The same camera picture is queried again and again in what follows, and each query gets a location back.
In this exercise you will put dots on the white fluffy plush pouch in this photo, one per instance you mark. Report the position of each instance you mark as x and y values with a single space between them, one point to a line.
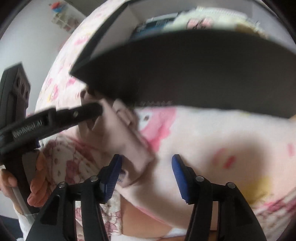
200 21

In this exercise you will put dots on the storage shelf with toys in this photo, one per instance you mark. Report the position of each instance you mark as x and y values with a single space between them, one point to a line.
63 17

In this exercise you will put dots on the black cardboard storage box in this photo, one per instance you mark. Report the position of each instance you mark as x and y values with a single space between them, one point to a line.
216 68

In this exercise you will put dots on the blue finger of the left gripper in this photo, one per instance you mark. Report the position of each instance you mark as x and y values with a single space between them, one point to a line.
69 115

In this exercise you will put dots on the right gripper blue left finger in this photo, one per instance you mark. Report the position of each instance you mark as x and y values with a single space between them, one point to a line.
108 178

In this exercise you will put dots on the pink cartoon print blanket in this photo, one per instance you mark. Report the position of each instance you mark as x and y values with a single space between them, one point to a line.
256 152

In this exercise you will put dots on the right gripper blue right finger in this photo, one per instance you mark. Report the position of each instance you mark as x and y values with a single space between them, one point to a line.
185 178

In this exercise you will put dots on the left hand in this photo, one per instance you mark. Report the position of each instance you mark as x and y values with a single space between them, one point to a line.
38 187

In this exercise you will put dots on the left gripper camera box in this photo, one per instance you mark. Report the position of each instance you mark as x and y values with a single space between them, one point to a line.
15 92

